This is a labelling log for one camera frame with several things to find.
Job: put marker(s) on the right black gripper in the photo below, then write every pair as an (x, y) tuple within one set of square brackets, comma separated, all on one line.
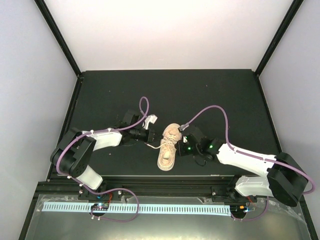
[(179, 146)]

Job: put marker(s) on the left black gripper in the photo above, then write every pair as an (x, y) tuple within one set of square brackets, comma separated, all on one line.
[(150, 138)]

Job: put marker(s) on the white shoelace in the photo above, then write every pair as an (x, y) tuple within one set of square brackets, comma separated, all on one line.
[(170, 140)]

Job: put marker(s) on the white beige sneaker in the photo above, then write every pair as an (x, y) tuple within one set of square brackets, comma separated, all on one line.
[(167, 153)]

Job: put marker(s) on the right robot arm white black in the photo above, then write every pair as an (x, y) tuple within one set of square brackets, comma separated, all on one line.
[(278, 176)]

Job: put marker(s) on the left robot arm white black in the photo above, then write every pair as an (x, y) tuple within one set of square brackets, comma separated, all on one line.
[(77, 147)]

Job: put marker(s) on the right small circuit board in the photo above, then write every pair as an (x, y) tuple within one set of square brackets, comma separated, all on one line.
[(241, 209)]

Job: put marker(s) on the small circuit board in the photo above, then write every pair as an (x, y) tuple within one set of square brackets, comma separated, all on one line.
[(241, 209), (99, 207)]

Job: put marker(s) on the left small circuit board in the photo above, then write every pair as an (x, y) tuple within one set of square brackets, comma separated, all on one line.
[(99, 207)]

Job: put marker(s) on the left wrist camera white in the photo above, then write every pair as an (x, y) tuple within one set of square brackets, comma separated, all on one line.
[(150, 119)]

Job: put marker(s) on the light blue slotted cable duct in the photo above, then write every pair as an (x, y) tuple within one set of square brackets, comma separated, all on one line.
[(132, 208)]

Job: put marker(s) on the black front frame rail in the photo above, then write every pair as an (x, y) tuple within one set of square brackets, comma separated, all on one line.
[(218, 188)]

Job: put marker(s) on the black aluminium frame left post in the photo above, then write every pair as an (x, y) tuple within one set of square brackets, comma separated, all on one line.
[(49, 19)]

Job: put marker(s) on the black aluminium frame post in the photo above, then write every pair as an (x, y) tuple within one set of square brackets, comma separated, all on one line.
[(280, 32), (49, 19)]

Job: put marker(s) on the black aluminium frame right post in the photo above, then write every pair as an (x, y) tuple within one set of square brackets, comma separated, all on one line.
[(280, 32)]

